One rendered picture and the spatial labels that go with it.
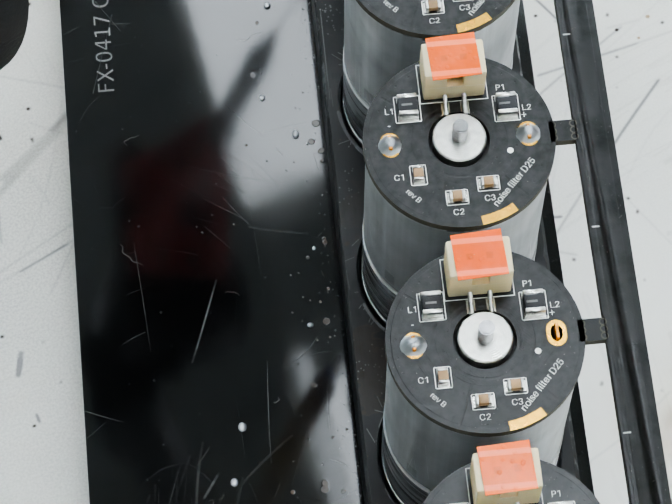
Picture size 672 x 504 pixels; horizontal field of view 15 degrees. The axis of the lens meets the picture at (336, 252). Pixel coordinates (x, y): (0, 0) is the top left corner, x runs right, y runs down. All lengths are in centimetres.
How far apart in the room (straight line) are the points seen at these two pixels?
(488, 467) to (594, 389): 8
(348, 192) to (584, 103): 5
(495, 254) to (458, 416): 2
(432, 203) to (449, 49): 2
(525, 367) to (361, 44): 6
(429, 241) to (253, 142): 6
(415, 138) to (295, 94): 6
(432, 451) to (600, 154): 4
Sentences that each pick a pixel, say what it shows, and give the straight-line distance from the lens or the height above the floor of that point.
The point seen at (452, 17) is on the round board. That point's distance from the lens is 34.
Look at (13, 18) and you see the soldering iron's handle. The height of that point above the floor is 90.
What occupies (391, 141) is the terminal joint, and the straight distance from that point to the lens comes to 33.
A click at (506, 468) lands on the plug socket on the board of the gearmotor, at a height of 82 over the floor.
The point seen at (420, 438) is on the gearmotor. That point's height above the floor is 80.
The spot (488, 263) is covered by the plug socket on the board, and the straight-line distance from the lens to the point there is 32.
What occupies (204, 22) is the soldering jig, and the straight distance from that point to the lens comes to 40.
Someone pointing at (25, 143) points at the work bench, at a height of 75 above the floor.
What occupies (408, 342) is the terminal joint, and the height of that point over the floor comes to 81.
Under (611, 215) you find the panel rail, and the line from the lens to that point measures 33.
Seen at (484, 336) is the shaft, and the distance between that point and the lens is 32.
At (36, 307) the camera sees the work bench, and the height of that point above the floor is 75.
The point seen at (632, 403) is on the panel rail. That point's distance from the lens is 32.
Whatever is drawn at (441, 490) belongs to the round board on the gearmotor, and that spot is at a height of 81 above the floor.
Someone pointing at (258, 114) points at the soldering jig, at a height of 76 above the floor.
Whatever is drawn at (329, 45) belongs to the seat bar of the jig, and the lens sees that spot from 38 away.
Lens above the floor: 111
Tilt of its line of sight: 66 degrees down
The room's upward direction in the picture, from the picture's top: straight up
